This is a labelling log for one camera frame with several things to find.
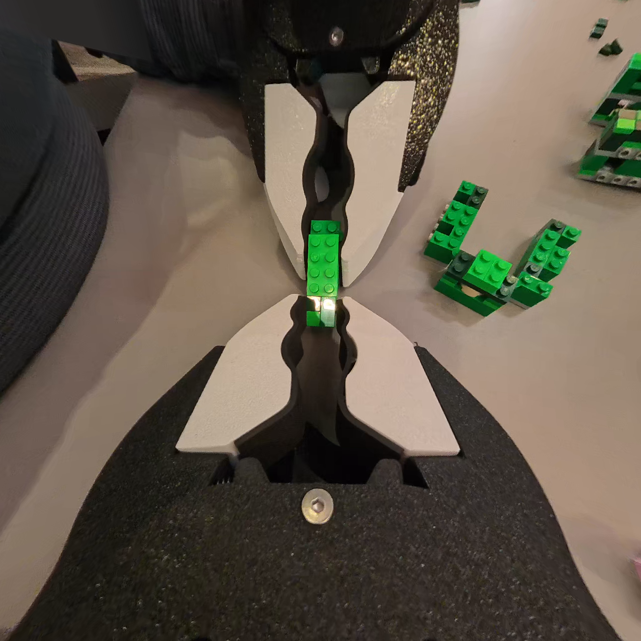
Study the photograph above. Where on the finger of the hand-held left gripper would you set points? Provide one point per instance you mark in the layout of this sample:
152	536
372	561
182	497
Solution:
380	165
285	165

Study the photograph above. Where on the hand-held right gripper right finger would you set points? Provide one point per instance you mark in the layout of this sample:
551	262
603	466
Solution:
395	390

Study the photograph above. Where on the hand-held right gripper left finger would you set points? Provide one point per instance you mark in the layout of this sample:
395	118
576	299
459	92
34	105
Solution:
245	390

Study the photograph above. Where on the green brick strip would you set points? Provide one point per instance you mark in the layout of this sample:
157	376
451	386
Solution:
323	260

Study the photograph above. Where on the green brick assembly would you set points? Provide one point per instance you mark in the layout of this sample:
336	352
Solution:
490	273

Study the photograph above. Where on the small dark green brick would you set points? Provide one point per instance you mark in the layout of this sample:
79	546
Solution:
598	27
611	49

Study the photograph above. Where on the green grey brick build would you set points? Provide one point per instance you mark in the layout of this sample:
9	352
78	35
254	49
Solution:
616	150

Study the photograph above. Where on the person's dark striped clothing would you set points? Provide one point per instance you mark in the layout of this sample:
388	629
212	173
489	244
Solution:
45	225

